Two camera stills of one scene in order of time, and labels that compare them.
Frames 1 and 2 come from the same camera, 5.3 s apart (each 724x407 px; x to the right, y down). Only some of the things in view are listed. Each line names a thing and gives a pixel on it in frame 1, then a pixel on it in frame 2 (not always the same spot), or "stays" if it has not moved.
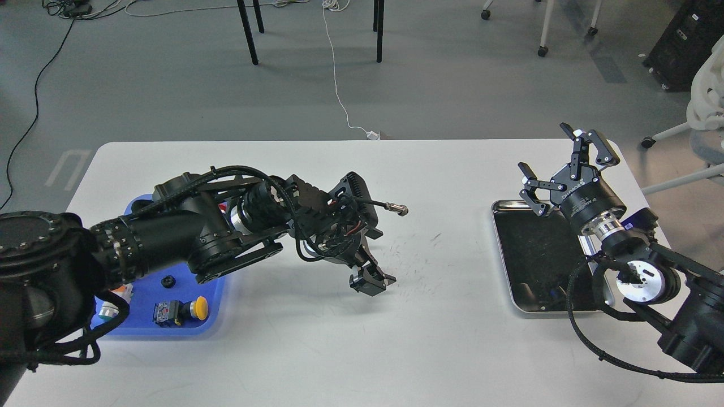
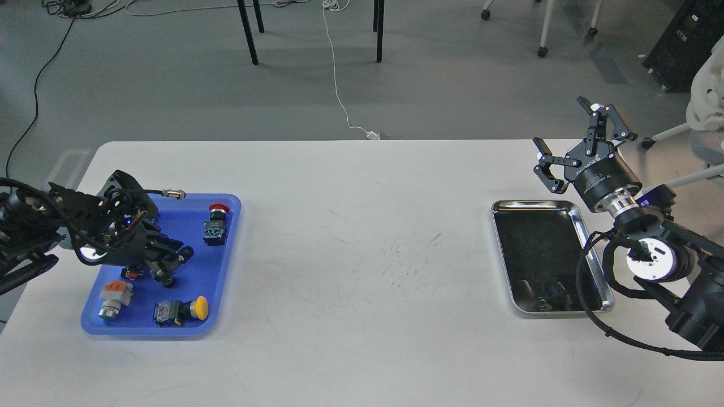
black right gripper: (583, 200) → (602, 177)
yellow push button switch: (176, 311) stays
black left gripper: (350, 250) → (134, 241)
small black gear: (168, 281) stays
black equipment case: (688, 41) stays
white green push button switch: (109, 309) stays
